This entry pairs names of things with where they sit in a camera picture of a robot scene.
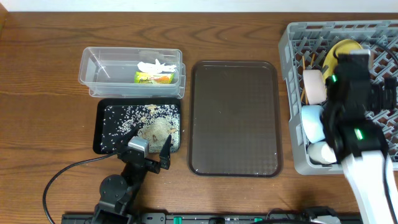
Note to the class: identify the blue bowl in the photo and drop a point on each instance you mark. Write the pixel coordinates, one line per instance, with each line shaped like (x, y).
(311, 122)

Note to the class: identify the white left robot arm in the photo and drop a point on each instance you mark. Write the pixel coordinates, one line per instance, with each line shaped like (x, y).
(118, 192)

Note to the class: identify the white cup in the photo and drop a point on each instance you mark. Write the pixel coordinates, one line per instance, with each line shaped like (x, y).
(321, 152)

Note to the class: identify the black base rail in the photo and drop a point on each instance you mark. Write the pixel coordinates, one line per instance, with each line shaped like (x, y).
(277, 217)

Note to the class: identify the wooden chopstick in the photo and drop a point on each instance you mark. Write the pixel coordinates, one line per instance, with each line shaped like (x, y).
(312, 60)
(303, 97)

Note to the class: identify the green orange snack wrapper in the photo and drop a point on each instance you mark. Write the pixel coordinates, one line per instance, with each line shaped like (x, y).
(153, 78)

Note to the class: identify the clear plastic bin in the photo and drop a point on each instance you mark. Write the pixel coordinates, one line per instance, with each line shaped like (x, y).
(109, 72)

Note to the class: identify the white tissue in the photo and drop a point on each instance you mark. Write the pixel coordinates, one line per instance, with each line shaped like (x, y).
(156, 67)

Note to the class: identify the black waste tray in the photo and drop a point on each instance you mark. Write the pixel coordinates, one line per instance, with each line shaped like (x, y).
(98, 124)

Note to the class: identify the grey dishwasher rack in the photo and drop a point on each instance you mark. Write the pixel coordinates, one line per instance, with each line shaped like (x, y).
(306, 38)

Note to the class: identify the brown serving tray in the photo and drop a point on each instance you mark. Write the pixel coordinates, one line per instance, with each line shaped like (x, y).
(235, 120)

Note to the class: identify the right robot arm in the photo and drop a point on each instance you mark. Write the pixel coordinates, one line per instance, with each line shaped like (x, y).
(359, 144)

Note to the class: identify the pink bowl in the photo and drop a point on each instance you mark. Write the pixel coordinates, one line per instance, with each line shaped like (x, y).
(314, 86)

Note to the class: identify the spilled rice and food scraps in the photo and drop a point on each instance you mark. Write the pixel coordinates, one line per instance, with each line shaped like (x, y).
(149, 124)

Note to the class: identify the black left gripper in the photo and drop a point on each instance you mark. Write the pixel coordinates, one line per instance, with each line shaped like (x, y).
(149, 162)

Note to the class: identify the yellow plate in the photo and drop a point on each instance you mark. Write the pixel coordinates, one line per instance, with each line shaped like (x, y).
(342, 47)

